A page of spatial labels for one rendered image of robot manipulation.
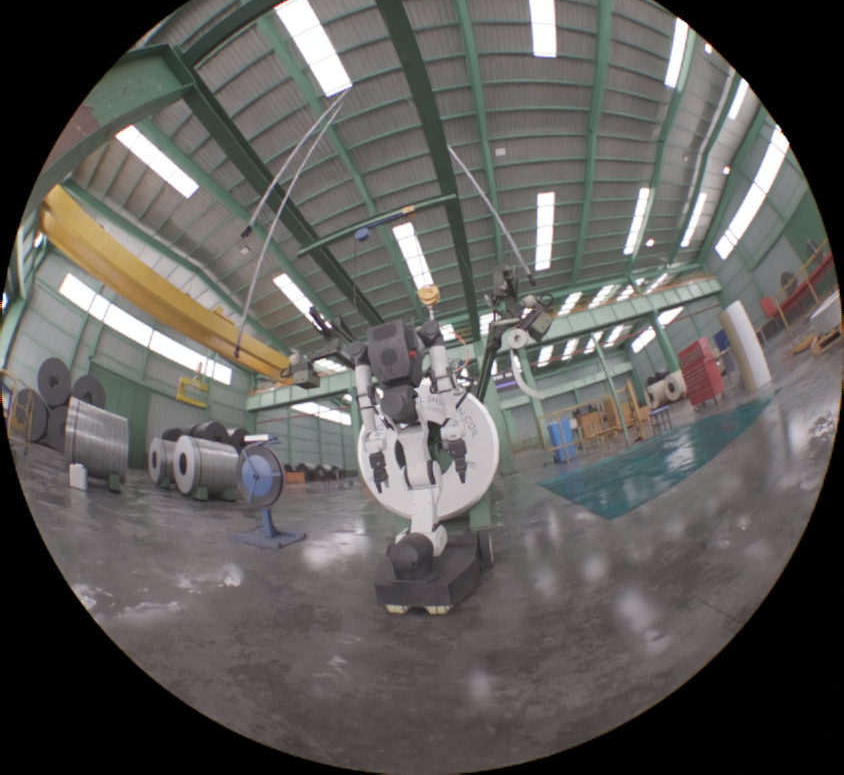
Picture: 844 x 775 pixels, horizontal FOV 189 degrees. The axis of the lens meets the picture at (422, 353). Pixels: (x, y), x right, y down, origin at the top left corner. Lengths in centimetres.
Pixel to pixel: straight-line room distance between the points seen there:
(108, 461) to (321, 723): 487
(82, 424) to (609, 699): 550
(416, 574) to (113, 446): 489
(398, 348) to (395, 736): 143
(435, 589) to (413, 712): 52
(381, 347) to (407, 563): 98
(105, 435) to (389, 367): 487
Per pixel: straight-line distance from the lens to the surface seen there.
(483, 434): 204
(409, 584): 109
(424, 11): 1199
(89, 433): 522
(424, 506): 133
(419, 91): 313
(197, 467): 581
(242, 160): 355
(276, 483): 253
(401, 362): 123
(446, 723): 77
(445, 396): 127
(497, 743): 73
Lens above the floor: 65
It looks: 25 degrees up
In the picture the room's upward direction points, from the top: 10 degrees counter-clockwise
